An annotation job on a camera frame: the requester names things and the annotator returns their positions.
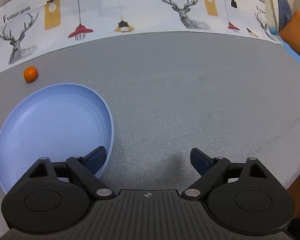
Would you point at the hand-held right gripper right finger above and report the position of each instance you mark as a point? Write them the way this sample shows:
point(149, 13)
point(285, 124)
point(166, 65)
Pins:
point(200, 160)

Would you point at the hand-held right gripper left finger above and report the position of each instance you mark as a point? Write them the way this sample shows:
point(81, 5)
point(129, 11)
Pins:
point(96, 158)

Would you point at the light blue round plate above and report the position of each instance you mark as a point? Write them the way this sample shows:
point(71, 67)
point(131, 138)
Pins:
point(52, 130)

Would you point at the orange tangerine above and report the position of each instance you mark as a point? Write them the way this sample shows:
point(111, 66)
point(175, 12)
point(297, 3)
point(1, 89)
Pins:
point(30, 74)

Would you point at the light blue sheet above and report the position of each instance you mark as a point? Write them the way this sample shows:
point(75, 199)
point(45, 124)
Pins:
point(296, 56)

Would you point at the orange cushion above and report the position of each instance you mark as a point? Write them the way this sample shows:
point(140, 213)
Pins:
point(296, 36)

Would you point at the white printed pillow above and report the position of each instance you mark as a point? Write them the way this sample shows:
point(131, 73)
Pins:
point(271, 10)

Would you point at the blue cushion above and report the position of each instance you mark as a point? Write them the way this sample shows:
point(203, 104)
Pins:
point(285, 7)

